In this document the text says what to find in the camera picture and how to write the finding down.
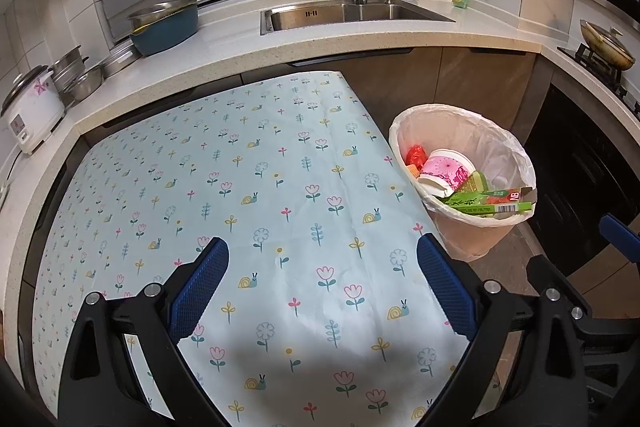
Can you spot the white rice cooker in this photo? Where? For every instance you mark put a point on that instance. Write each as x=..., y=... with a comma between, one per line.
x=30, y=112

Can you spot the floral printed tablecloth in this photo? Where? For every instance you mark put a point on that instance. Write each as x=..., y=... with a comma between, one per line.
x=300, y=207

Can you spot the shallow steel basin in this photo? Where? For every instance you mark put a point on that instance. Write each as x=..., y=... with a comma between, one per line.
x=120, y=59

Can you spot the green carton box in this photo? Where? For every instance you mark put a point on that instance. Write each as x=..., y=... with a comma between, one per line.
x=500, y=207

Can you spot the black gas stove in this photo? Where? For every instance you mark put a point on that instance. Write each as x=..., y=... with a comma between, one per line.
x=605, y=79

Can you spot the pink trash bin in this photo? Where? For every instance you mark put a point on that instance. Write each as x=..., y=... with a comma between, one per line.
x=470, y=242

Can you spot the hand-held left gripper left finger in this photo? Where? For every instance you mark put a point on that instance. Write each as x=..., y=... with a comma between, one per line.
x=197, y=289

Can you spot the stainless steel sink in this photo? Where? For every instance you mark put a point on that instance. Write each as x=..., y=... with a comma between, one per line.
x=350, y=14

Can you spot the wok with glass lid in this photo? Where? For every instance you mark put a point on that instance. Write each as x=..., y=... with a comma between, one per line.
x=607, y=44

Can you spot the wooden base cabinet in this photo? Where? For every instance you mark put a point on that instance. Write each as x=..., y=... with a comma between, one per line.
x=475, y=77

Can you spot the blue plastic basin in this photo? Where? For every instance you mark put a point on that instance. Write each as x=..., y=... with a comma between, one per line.
x=165, y=34

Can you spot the steel steamer pot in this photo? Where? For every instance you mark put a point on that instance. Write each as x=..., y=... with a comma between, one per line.
x=67, y=64

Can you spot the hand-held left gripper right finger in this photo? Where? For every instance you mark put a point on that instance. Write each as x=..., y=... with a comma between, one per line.
x=445, y=289

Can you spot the green snack bag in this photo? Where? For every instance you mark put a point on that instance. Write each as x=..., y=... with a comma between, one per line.
x=475, y=184

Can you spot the red plastic bag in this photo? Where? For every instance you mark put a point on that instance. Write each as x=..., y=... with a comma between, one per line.
x=415, y=154

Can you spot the pink paper cup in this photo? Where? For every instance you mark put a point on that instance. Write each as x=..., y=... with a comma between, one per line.
x=445, y=169

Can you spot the large steel bowl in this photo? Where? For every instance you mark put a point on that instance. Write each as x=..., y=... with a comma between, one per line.
x=160, y=9

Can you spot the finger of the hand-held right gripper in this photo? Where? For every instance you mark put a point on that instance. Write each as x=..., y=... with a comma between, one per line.
x=550, y=274
x=620, y=234

